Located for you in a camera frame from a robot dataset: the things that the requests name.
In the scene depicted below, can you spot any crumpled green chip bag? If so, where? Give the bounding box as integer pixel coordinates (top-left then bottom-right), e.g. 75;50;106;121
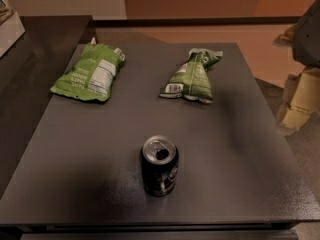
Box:
159;48;223;104

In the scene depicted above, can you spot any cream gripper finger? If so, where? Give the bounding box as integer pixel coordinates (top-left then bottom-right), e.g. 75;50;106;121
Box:
276;67;320;130
273;24;296;47

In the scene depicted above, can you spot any dark pepsi can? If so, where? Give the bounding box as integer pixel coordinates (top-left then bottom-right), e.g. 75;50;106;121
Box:
141;135;179;197

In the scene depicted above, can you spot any flat green chip bag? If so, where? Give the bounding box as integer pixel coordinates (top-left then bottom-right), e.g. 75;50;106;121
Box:
50;42;126;102

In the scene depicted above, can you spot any white box at left edge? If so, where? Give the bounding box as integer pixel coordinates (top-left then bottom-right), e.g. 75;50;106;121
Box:
0;0;25;57

